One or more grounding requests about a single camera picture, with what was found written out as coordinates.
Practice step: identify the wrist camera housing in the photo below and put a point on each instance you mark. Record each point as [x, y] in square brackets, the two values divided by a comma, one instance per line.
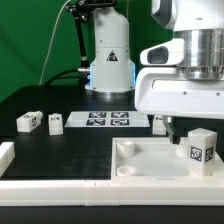
[169, 53]

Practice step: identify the white square tabletop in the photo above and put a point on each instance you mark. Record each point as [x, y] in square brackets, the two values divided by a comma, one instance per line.
[150, 157]

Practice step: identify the white U-shaped fence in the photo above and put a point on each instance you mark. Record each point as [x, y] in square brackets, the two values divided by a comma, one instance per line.
[190, 190]

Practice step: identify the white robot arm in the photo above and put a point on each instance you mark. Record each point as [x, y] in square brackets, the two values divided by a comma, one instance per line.
[200, 23]

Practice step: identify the black camera stand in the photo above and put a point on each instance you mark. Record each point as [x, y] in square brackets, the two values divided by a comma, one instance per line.
[82, 11]

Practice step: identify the white sheet with markers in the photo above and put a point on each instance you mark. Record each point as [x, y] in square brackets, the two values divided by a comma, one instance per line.
[109, 119]

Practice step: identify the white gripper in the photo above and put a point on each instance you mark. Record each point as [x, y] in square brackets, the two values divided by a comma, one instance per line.
[164, 91]

